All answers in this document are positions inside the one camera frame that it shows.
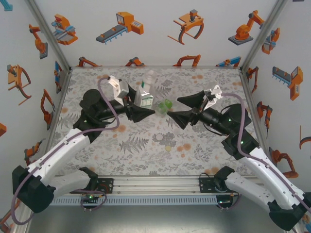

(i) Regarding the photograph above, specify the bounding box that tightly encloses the clear bottle green white label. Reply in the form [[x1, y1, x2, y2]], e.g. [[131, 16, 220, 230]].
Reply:
[[134, 69, 156, 109]]

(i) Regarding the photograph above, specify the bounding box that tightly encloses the small clear bottle lime label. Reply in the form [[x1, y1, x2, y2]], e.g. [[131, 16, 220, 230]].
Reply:
[[154, 98, 175, 117]]

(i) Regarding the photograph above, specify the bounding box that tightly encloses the floral patterned table cover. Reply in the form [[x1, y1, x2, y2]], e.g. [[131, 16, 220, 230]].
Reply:
[[47, 67, 268, 177]]

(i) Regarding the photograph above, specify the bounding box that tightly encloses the aluminium frame side bar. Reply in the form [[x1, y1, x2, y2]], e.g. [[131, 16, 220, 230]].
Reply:
[[239, 69, 268, 156], [46, 69, 73, 146]]

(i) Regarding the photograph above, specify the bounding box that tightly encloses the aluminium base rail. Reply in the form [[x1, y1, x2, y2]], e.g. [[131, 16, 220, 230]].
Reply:
[[70, 175, 246, 195]]

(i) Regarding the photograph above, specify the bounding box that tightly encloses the aluminium frame post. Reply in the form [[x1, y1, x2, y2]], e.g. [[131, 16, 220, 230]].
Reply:
[[12, 206, 35, 233], [239, 0, 290, 73], [24, 0, 73, 72]]

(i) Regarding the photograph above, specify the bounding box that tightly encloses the white slotted cable duct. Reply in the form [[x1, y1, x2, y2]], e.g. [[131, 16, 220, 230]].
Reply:
[[51, 195, 219, 206]]

